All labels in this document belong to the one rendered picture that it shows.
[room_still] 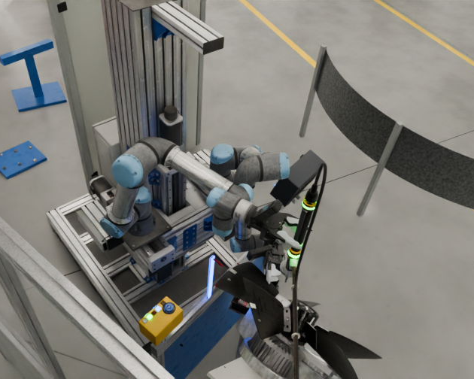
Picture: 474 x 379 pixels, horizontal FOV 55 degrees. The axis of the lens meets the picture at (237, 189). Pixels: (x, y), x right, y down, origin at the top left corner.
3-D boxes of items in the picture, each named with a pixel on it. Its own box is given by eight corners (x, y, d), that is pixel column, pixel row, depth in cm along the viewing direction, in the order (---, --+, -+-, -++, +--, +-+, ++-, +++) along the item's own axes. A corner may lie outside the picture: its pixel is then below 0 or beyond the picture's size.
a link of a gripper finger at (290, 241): (299, 256, 147) (279, 238, 151) (302, 246, 143) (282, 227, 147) (293, 261, 145) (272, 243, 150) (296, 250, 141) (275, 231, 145)
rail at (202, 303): (157, 358, 203) (156, 350, 197) (150, 353, 204) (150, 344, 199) (274, 240, 255) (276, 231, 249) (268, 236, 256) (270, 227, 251)
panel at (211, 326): (165, 400, 253) (161, 349, 206) (164, 399, 254) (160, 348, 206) (253, 302, 301) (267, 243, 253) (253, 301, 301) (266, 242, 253)
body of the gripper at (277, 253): (285, 263, 192) (284, 241, 201) (265, 260, 191) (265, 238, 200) (281, 273, 198) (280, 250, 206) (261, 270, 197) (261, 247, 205)
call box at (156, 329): (156, 348, 187) (155, 337, 179) (139, 333, 191) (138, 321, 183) (183, 321, 196) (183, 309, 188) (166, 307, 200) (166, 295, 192)
